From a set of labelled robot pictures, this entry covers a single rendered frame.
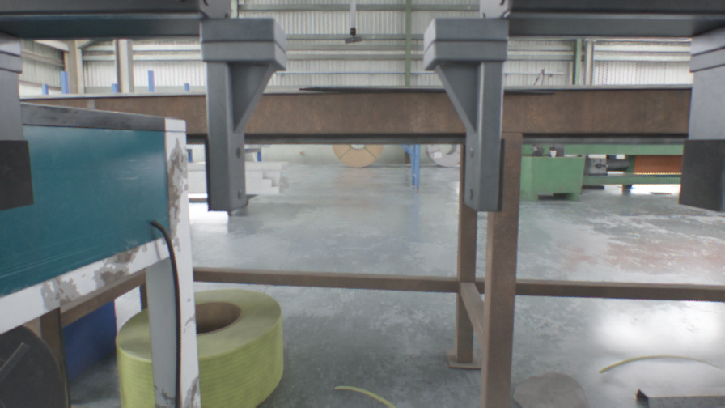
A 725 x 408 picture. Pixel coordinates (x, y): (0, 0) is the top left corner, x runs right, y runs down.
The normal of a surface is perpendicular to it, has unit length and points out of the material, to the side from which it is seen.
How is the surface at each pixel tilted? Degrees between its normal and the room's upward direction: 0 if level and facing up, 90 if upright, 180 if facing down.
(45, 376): 90
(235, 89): 90
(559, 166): 92
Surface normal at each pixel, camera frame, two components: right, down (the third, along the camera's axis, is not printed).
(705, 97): -1.00, 0.00
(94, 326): 1.00, 0.01
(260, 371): 0.87, 0.05
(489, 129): 0.00, 0.11
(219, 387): 0.50, 0.09
